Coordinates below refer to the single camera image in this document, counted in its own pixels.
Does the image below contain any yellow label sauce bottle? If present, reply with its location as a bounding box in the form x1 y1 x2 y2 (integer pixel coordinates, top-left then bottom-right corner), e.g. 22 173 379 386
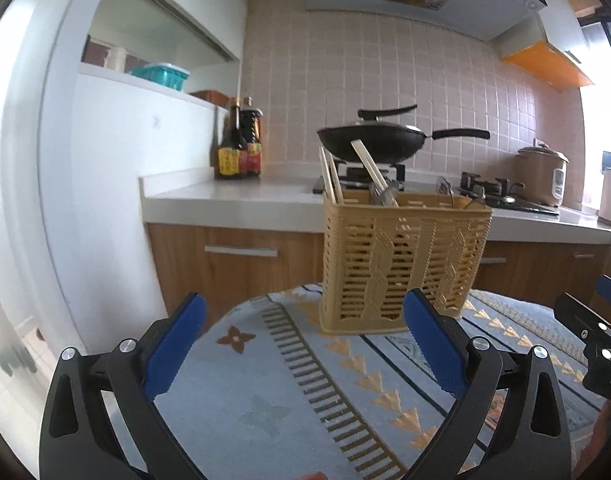
216 97 246 180

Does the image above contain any gas stove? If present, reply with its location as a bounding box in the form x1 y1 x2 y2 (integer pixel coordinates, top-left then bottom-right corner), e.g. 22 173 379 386
313 160 561 218

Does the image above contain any patterned blue tablecloth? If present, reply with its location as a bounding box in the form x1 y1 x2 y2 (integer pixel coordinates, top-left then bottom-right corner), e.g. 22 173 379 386
166 282 611 480

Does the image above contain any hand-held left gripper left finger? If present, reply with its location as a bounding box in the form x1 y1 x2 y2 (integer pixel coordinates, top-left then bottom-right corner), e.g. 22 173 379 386
38 292 209 480

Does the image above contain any white orange wall cabinet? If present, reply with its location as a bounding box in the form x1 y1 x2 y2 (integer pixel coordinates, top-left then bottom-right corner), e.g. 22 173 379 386
500 10 596 92

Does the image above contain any brown wooden box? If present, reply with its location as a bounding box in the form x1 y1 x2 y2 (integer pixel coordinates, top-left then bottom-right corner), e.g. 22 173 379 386
190 89 231 106

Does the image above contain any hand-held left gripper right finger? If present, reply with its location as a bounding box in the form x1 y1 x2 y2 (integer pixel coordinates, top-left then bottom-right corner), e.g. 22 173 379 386
400 288 573 480

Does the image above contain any rice cooker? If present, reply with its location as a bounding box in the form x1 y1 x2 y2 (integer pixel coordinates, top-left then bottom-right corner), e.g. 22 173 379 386
517 142 570 207

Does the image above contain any wooden chopstick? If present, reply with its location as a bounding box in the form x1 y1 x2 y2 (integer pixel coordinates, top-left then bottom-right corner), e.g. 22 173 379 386
319 146 336 206
350 140 385 196
355 139 389 193
327 152 344 205

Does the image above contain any white cylinder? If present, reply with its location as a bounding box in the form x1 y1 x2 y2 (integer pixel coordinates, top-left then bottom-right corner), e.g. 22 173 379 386
104 46 127 72

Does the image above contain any wooden base cabinet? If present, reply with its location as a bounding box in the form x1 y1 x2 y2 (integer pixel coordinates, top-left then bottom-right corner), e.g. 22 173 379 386
146 222 611 321

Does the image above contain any person's right hand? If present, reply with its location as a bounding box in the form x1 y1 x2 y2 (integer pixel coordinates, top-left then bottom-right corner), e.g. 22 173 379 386
575 402 611 480

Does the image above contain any red label sauce bottle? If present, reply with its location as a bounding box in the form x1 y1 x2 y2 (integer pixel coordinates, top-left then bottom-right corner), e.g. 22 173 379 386
238 96 264 178

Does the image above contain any black wok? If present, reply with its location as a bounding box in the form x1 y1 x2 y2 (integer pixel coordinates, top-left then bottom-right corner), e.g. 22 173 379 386
317 125 491 165

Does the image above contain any teal plastic basket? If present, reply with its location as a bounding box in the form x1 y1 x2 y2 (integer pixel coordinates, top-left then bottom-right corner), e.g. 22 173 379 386
130 62 190 93

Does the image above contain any yellow plastic utensil basket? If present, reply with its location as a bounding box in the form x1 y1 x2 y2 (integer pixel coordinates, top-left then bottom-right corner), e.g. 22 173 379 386
320 187 493 336

